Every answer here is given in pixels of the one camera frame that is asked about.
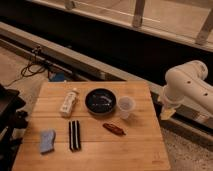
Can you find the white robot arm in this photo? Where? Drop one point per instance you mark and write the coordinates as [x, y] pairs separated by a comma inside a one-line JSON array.
[[186, 80]]

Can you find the blue sponge cloth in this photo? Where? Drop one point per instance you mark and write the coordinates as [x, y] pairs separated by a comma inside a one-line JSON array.
[[47, 139]]

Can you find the white plastic bottle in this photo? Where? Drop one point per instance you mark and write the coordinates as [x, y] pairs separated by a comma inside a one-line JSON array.
[[68, 103]]

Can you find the black equipment at left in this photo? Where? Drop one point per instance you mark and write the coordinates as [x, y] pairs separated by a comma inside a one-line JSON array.
[[11, 116]]

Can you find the dark ceramic bowl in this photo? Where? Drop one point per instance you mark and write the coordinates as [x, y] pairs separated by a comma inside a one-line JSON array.
[[100, 101]]

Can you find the wooden table board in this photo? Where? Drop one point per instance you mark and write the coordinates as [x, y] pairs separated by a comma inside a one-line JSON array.
[[141, 148]]

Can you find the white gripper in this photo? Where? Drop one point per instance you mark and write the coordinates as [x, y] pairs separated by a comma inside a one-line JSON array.
[[170, 101]]

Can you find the clear plastic cup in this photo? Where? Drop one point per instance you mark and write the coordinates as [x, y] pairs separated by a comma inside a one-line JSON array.
[[125, 106]]

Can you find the blue object on floor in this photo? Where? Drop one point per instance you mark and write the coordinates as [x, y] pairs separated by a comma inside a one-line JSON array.
[[58, 77]]

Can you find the brown wrapped snack bar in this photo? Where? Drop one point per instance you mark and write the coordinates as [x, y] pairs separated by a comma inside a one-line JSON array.
[[114, 129]]

